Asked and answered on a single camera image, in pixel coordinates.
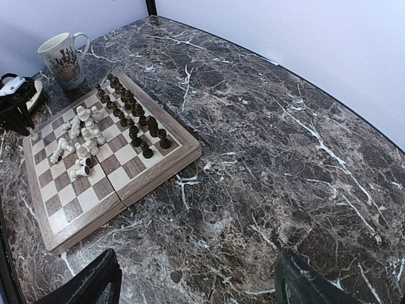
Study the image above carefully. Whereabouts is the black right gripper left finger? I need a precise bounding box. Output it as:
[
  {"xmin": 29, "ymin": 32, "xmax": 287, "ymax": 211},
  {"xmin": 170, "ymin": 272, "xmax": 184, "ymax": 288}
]
[{"xmin": 37, "ymin": 248, "xmax": 122, "ymax": 303}]

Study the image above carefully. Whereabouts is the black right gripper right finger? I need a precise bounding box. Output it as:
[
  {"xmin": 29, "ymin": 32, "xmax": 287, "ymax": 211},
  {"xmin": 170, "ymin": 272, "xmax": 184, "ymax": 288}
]
[{"xmin": 274, "ymin": 248, "xmax": 359, "ymax": 303}]

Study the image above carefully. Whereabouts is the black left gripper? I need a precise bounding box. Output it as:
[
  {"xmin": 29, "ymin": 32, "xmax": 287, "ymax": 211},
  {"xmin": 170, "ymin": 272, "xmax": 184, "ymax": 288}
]
[{"xmin": 1, "ymin": 77, "xmax": 35, "ymax": 136}]

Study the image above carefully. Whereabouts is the white chess pawn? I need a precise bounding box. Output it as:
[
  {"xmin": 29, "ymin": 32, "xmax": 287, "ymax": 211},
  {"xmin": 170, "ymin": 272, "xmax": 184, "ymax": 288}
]
[{"xmin": 30, "ymin": 132, "xmax": 39, "ymax": 141}]

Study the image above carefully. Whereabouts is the wooden chess board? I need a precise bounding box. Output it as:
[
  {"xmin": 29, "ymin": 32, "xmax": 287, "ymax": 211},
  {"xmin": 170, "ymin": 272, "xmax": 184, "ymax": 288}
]
[{"xmin": 23, "ymin": 74, "xmax": 202, "ymax": 255}]

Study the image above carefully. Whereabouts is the black chess rook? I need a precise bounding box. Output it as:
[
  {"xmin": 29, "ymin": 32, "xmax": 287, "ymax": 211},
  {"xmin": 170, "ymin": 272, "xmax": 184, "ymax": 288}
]
[
  {"xmin": 158, "ymin": 129, "xmax": 171, "ymax": 149},
  {"xmin": 107, "ymin": 73, "xmax": 116, "ymax": 88}
]

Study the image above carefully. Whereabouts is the black chess king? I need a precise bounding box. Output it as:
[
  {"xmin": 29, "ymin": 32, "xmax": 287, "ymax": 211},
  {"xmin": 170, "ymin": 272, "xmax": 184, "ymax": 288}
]
[{"xmin": 124, "ymin": 89, "xmax": 136, "ymax": 110}]

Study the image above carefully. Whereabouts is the black chess queen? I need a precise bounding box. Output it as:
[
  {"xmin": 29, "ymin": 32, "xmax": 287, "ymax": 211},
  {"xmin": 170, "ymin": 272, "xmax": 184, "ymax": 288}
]
[{"xmin": 131, "ymin": 101, "xmax": 145, "ymax": 117}]

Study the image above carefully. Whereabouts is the bird painted ceramic plate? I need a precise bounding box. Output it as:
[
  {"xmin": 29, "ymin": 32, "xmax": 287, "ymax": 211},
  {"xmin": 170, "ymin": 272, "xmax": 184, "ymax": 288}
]
[{"xmin": 26, "ymin": 80, "xmax": 43, "ymax": 113}]

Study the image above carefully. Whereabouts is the floral ceramic mug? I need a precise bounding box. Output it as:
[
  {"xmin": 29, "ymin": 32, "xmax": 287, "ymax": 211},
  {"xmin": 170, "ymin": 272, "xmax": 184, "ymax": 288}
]
[{"xmin": 37, "ymin": 32, "xmax": 90, "ymax": 91}]

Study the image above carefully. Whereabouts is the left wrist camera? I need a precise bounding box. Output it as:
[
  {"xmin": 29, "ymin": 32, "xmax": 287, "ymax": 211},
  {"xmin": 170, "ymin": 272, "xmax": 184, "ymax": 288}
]
[{"xmin": 0, "ymin": 76, "xmax": 25, "ymax": 97}]

